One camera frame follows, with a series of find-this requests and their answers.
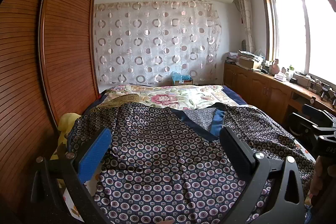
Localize olive gold patterned pillow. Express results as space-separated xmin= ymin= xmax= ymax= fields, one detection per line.
xmin=98 ymin=94 xmax=141 ymax=109

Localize orange print bed sheet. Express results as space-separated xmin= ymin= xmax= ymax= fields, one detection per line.
xmin=60 ymin=167 xmax=105 ymax=223

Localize wooden louvered wardrobe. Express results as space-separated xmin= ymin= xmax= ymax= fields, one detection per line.
xmin=1 ymin=0 xmax=98 ymax=217

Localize circle patterned wall curtain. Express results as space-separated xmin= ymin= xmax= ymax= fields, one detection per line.
xmin=94 ymin=1 xmax=222 ymax=85

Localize stack of papers and boxes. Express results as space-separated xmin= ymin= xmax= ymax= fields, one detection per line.
xmin=226 ymin=50 xmax=263 ymax=71

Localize yellow plush toy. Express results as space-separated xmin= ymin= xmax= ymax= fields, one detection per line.
xmin=50 ymin=113 xmax=81 ymax=162

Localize floral quilt on bed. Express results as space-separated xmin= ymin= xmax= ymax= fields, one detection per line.
xmin=102 ymin=84 xmax=246 ymax=110

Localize window with wooden frame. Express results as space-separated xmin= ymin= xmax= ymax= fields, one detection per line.
xmin=264 ymin=0 xmax=335 ymax=85

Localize navy patterned satin garment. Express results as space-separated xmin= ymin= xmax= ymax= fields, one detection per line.
xmin=68 ymin=103 xmax=314 ymax=223

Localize pink figurine on cabinet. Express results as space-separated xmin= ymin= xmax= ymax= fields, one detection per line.
xmin=269 ymin=59 xmax=280 ymax=76

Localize person right hand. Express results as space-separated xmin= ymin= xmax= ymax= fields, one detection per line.
xmin=309 ymin=156 xmax=333 ymax=198

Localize long wooden side cabinet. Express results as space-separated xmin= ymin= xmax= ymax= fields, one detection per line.
xmin=223 ymin=63 xmax=335 ymax=125

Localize blue tissue box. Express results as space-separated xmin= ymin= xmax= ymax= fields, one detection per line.
xmin=171 ymin=72 xmax=193 ymax=85

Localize beige window curtain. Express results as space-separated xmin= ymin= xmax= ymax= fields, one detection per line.
xmin=238 ymin=0 xmax=255 ymax=53

